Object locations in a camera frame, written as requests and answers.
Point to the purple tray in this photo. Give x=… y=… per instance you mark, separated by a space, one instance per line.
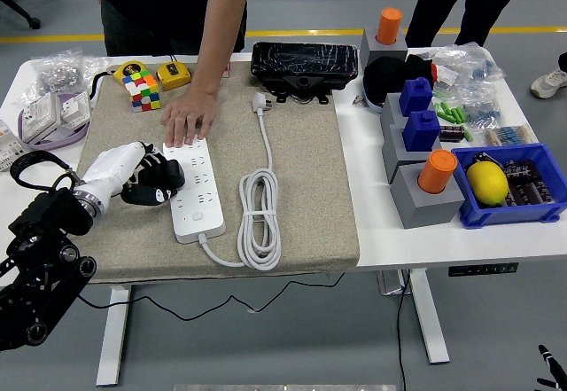
x=53 y=143

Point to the grey under-desk box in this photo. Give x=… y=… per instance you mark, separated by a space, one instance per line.
x=390 y=282

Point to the white power strip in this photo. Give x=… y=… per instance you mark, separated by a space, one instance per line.
x=204 y=227

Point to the grey-brown mat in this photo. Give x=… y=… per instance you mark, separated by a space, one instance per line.
x=301 y=165

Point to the yellow lemon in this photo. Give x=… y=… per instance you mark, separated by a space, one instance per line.
x=487 y=182

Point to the square yellow tape measure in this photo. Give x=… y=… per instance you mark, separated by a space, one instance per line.
x=173 y=75

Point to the white bowl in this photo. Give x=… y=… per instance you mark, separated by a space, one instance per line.
x=371 y=104

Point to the white table leg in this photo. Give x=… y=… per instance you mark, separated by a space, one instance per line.
x=113 y=342
x=427 y=320

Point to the dark brown capacitor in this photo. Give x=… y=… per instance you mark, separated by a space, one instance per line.
x=522 y=170
x=452 y=134
x=519 y=195
x=544 y=191

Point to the clear bag blue components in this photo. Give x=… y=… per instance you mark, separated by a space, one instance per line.
x=483 y=107
x=469 y=63

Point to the person's left forearm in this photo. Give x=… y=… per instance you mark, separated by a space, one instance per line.
x=219 y=32

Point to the green battery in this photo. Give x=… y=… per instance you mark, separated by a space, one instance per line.
x=468 y=133
x=438 y=109
x=460 y=114
x=447 y=114

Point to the white socket box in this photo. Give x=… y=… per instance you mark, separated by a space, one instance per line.
x=75 y=108
x=40 y=117

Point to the blue block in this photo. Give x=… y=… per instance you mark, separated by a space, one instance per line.
x=421 y=131
x=415 y=96

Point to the clear bag metal screws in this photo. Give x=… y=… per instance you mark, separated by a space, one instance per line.
x=57 y=74

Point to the black plastic-wrapped device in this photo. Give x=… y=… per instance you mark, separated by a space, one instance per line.
x=305 y=60

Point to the orange cylinder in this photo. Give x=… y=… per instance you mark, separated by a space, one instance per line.
x=389 y=25
x=436 y=171

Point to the black cloth bundle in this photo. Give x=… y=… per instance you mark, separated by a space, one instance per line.
x=385 y=76

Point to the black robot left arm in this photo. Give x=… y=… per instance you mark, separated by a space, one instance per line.
x=35 y=249

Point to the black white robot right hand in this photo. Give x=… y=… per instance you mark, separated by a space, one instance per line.
x=553 y=369

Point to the blue plastic bin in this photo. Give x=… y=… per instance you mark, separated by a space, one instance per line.
x=500 y=216

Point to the black desk control panel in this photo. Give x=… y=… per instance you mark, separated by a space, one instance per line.
x=483 y=269

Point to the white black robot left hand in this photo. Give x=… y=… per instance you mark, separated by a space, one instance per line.
x=111 y=165

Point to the black power adapter plug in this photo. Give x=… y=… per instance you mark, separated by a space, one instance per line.
x=173 y=176

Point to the empty clear plastic bag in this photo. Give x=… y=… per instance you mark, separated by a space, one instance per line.
x=97 y=66

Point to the person's left hand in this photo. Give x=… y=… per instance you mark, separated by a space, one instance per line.
x=190 y=111

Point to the black metal clip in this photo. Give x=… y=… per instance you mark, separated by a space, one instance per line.
x=483 y=158

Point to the white circuit breaker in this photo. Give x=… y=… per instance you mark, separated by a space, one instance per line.
x=6 y=143

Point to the colourful puzzle cube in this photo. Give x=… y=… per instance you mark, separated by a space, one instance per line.
x=227 y=69
x=142 y=91

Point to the round yellow tape measure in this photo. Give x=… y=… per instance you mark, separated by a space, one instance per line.
x=128 y=70

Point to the clear bag taped resistors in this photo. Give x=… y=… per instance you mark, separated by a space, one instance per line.
x=509 y=135

